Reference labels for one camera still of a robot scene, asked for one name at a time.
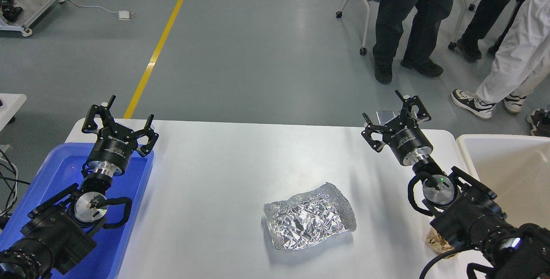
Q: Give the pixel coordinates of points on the white power adapter with cable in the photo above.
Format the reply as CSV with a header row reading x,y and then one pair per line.
x,y
121,15

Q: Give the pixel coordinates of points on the aluminium foil sheet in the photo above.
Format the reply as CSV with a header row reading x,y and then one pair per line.
x,y
307,219

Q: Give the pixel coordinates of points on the seated person in black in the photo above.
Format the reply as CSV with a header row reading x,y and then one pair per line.
x,y
483,20

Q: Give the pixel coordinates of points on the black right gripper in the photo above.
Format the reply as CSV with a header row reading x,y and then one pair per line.
x,y
406,141

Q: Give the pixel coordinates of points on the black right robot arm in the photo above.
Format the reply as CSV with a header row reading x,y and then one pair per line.
x,y
463,209

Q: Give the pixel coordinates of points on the person in white trousers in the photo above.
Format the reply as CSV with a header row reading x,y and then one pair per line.
x,y
520,64

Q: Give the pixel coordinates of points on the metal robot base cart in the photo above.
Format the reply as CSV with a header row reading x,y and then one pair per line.
x,y
19,15

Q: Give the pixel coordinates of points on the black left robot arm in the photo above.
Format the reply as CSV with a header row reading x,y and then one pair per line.
x,y
59,234

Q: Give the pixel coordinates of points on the left floor metal plate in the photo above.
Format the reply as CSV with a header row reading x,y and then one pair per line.
x,y
385,116

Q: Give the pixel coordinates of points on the white side table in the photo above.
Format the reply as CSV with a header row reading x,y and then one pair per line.
x,y
11,103

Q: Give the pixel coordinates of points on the crumpled brown paper ball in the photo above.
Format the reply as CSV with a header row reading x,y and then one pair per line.
x,y
437,243

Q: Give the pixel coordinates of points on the beige plastic bin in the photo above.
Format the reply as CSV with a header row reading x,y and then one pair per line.
x,y
517,168

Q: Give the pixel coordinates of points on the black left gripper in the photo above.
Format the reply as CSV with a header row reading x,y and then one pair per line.
x,y
112,148

